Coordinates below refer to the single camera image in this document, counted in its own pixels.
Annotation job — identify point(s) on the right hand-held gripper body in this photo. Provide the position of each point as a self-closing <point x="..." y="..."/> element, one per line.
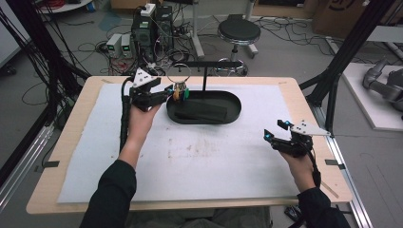
<point x="297" y="144"/>

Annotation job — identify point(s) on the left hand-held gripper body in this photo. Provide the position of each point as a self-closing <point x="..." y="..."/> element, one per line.
<point x="142" y="96"/>

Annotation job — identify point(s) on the black oval tray stand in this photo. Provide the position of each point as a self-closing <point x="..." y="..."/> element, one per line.
<point x="190" y="107"/>

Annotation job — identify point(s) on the person's left hand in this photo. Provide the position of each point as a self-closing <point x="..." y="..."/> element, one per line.
<point x="139" y="123"/>

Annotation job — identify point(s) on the person's right hand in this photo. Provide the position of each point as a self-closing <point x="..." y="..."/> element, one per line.
<point x="301" y="172"/>

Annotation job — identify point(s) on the wooden table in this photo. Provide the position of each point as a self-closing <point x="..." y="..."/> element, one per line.
<point x="298" y="104"/>

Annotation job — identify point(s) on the black tape strip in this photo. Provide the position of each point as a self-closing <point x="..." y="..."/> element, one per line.
<point x="50" y="164"/>
<point x="334" y="163"/>

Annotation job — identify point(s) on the black computer tower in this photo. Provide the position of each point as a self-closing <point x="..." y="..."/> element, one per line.
<point x="164" y="25"/>
<point x="143" y="38"/>

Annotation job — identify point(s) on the grey bench power supply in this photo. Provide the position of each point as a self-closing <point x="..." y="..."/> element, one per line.
<point x="126" y="44"/>
<point x="113" y="44"/>

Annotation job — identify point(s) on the white metal stand leg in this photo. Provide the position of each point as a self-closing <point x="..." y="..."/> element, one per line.
<point x="197" y="34"/>

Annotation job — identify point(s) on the white foam mat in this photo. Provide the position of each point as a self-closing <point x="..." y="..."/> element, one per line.
<point x="206" y="158"/>

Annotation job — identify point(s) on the white power strip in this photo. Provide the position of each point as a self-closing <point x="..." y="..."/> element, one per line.
<point x="148" y="9"/>

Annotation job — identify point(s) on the white platform board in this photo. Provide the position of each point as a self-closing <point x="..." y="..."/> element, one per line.
<point x="364" y="109"/>

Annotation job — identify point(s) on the black round stool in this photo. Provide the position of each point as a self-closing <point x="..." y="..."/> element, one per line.
<point x="239" y="30"/>

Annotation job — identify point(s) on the cardboard box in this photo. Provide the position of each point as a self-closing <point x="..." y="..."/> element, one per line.
<point x="335" y="20"/>

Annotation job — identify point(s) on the aluminium rail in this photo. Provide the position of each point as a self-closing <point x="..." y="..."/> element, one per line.
<point x="351" y="177"/>
<point x="22" y="161"/>

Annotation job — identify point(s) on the black frame strut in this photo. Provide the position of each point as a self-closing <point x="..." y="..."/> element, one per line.
<point x="355" y="47"/>
<point x="34" y="38"/>

